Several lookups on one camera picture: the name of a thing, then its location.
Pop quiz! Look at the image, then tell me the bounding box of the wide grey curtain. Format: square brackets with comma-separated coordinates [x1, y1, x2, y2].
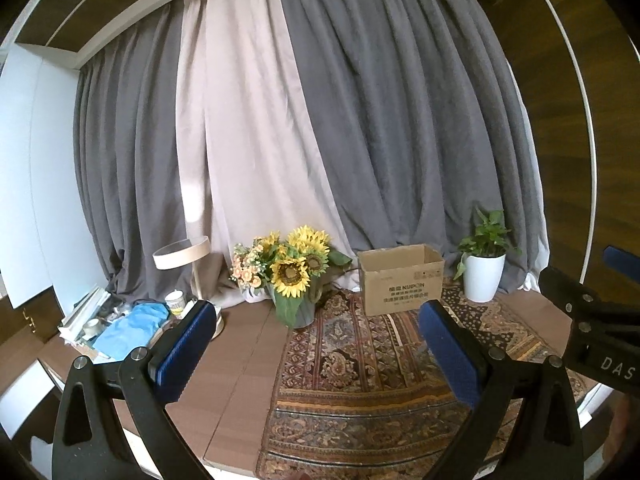
[274, 0, 547, 292]

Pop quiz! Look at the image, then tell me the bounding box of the green leafy plant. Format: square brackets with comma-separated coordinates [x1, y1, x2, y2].
[452, 206, 524, 281]

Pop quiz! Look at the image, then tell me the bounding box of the narrow grey curtain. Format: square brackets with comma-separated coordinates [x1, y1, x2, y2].
[73, 0, 215, 307]

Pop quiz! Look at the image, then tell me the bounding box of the stack of white books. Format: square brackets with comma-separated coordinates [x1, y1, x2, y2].
[57, 284, 109, 347]

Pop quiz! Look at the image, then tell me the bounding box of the round wooden desk lamp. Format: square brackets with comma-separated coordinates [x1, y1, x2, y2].
[152, 235, 227, 342]

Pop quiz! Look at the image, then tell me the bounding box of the patterned paisley table cloth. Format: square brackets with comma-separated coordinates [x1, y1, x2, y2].
[256, 285, 602, 480]

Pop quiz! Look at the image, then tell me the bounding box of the sunflower bouquet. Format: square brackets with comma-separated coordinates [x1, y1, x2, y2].
[229, 225, 354, 328]

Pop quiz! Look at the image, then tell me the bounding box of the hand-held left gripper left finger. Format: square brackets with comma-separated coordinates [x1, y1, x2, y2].
[52, 300, 219, 480]

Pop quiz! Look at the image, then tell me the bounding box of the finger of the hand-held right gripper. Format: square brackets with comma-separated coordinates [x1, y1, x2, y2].
[539, 265, 640, 332]
[602, 245, 640, 277]

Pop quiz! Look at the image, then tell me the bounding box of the grey-green ribbed vase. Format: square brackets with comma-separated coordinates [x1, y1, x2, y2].
[270, 282, 322, 330]

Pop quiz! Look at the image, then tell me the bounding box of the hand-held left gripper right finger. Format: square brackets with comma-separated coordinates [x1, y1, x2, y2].
[417, 300, 586, 480]

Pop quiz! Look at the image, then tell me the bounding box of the pale pink curtain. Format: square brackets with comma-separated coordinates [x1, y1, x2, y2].
[175, 0, 352, 312]

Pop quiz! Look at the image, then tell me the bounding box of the white plant pot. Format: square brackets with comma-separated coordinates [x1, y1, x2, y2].
[462, 254, 507, 304]

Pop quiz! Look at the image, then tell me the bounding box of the white cabinet panel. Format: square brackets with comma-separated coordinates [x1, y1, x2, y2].
[0, 42, 109, 312]

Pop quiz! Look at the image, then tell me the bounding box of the brown cardboard box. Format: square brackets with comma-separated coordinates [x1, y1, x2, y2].
[356, 243, 446, 317]

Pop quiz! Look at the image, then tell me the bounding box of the blue cloth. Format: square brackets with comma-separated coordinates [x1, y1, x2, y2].
[92, 302, 171, 359]

